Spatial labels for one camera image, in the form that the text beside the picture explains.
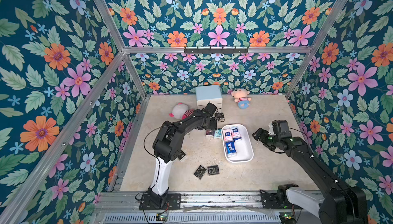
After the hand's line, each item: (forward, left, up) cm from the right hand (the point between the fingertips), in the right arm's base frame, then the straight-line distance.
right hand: (257, 136), depth 84 cm
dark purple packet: (+7, +26, -8) cm, 29 cm away
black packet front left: (-17, +31, -10) cm, 37 cm away
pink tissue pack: (+4, +16, -5) cm, 17 cm away
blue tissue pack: (-7, +14, -5) cm, 17 cm away
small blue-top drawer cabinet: (+29, +30, +4) cm, 42 cm away
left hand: (+12, +25, -7) cm, 28 cm away
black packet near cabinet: (+21, +20, -8) cm, 30 cm away
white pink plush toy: (+20, +47, -3) cm, 51 cm away
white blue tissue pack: (+6, +11, -6) cm, 14 cm away
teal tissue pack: (+7, +22, -8) cm, 24 cm away
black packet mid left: (-8, +44, -10) cm, 45 cm away
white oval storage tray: (-1, +6, -11) cm, 13 cm away
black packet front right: (-16, +24, -10) cm, 30 cm away
